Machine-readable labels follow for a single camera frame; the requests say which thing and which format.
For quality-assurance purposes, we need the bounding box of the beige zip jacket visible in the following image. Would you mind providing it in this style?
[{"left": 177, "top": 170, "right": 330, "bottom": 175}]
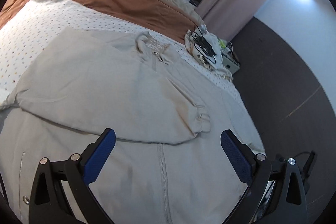
[{"left": 1, "top": 28, "right": 264, "bottom": 223}]

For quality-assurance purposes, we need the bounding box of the white bedside drawer cabinet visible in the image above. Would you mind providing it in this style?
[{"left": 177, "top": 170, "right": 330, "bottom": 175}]
[{"left": 220, "top": 41, "right": 240, "bottom": 75}]

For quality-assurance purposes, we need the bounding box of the yellow green item on cabinet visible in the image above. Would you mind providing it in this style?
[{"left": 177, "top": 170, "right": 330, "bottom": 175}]
[{"left": 218, "top": 39, "right": 227, "bottom": 48}]

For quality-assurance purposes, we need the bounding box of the floral dotted white bedsheet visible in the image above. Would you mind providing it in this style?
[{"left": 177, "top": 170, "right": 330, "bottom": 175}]
[{"left": 0, "top": 0, "right": 241, "bottom": 106}]

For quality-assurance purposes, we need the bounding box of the black cable bundle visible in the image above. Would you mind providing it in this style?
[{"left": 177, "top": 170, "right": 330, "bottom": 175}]
[{"left": 189, "top": 24, "right": 218, "bottom": 65}]

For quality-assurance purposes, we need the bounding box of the cream cloth under cables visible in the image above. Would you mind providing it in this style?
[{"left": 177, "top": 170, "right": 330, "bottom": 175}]
[{"left": 184, "top": 26, "right": 233, "bottom": 81}]

